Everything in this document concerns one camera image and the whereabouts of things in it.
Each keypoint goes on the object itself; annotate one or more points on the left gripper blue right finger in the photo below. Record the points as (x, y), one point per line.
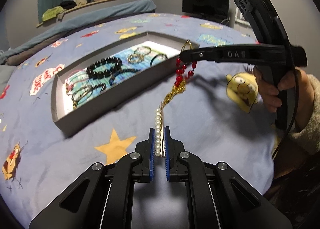
(175, 171)

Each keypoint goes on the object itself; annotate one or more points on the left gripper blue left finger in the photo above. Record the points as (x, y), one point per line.
(145, 170)

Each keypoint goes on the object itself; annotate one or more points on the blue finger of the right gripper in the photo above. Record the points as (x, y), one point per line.
(199, 54)

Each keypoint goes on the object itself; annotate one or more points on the silver metal bangle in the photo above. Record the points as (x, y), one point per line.
(143, 50)

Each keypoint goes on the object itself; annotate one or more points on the white pearl strand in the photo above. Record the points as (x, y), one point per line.
(159, 132)

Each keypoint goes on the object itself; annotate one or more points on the beige furry sleeve forearm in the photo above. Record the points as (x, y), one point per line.
(308, 137)

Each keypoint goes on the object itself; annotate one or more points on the person's right hand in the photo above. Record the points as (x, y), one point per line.
(269, 92)

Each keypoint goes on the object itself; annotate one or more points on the white wifi router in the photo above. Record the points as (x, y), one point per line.
(240, 19)

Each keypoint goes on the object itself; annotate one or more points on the black flat monitor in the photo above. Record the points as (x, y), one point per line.
(216, 9)

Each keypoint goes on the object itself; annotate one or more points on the blue cartoon bed sheet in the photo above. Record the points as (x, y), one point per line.
(203, 117)

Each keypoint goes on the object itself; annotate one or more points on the blue green printed paper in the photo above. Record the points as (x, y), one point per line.
(117, 69)

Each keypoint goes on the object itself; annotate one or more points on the grey shallow cardboard box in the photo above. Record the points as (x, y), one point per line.
(77, 119)

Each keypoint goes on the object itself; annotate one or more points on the teal rolled blanket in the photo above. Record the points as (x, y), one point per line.
(21, 53)

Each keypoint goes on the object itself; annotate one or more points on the wooden window shelf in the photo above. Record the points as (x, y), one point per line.
(84, 6)

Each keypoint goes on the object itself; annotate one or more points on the beige cloth on shelf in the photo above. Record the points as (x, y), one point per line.
(80, 2)

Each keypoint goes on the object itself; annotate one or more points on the grey pillow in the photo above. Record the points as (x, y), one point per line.
(6, 72)

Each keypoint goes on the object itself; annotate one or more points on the green cloth on shelf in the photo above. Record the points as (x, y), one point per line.
(52, 13)

